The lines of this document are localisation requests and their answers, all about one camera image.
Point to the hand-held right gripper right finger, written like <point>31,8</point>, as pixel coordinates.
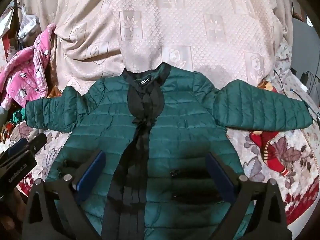
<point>220,177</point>

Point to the black power adapter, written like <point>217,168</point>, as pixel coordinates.
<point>304,76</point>

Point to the green cloth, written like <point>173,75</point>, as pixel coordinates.
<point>16,115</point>

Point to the pink penguin print cloth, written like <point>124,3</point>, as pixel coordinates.
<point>22,80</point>

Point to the floral leaf print bedsheet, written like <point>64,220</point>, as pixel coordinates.
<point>297,155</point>

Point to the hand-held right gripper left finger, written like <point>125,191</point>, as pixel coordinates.
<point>92,176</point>

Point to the clear plastic bag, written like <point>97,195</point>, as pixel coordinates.
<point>26,26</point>

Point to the green puffer jacket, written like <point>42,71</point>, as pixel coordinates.
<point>180,132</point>

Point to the cream embossed blanket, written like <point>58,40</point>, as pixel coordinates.
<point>175,30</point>

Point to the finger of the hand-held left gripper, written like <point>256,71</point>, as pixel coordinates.
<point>17,145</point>
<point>37,140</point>

